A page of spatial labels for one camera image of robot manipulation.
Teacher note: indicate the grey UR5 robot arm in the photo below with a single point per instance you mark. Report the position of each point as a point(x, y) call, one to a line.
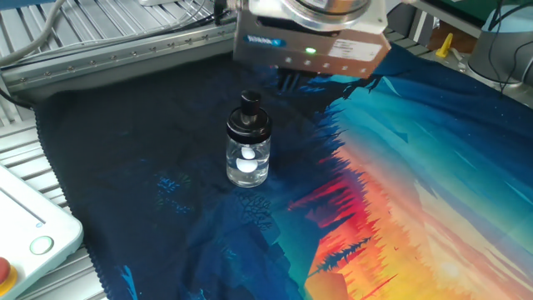
point(325, 12)

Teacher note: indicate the silver Schunk gripper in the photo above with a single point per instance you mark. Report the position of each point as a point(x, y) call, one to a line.
point(291, 52)

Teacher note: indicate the small yellow plastic object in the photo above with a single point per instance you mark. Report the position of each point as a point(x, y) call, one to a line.
point(444, 48)

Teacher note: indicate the black knobbed jar lid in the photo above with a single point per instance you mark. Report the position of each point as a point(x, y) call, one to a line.
point(249, 127)

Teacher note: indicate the aluminium rail with screws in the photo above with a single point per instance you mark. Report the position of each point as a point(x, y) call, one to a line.
point(125, 62)

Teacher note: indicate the colourful sunset print cloth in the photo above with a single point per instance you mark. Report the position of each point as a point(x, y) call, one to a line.
point(375, 187)

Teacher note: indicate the white teach pendant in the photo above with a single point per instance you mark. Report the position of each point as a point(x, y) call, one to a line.
point(25, 233)

